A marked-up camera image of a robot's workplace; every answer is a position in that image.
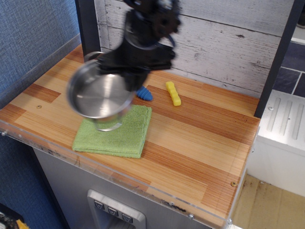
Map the blue handled metal spoon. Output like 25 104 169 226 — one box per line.
136 86 153 101

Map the white ridged side counter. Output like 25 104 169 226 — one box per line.
247 90 305 196

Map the stainless steel pot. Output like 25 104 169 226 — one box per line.
67 52 136 132

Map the silver dispenser button panel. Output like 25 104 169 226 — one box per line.
87 189 146 229

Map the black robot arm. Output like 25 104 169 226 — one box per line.
97 0 181 91

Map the clear acrylic table edge guard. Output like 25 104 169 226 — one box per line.
0 114 260 229

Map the yellow plastic toy block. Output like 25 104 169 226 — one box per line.
165 81 182 106

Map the dark grey right post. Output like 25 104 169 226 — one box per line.
254 0 305 118

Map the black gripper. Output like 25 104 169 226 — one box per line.
97 36 175 92

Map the dark grey left post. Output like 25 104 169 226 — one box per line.
75 0 101 56

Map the dark grey post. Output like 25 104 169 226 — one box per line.
75 0 101 56
254 0 305 118

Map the green folded cloth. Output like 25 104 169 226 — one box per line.
72 105 152 159

